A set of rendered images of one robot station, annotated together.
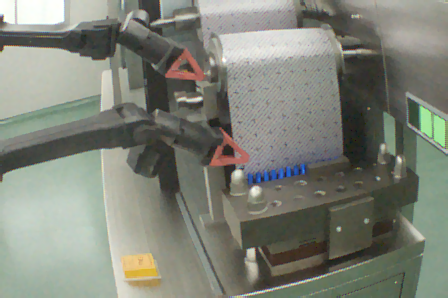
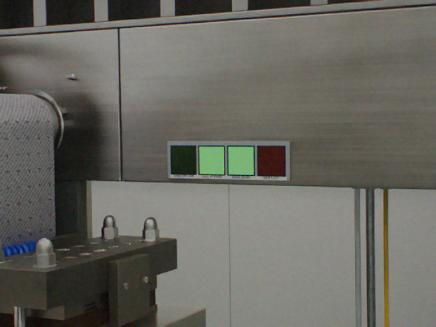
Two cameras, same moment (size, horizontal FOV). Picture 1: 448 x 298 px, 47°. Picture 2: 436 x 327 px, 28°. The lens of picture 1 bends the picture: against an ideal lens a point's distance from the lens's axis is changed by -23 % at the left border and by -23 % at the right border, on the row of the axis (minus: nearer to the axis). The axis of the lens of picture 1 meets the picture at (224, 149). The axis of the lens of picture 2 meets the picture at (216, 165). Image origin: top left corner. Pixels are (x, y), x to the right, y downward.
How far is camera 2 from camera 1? 91 cm
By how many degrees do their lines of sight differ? 54
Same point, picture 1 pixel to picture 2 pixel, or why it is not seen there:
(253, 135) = not seen: outside the picture
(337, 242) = (124, 303)
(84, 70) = not seen: outside the picture
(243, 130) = not seen: outside the picture
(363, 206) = (141, 261)
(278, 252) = (69, 318)
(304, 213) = (91, 266)
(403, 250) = (189, 318)
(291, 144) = (13, 221)
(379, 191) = (146, 250)
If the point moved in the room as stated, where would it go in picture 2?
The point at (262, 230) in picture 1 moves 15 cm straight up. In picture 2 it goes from (62, 284) to (60, 189)
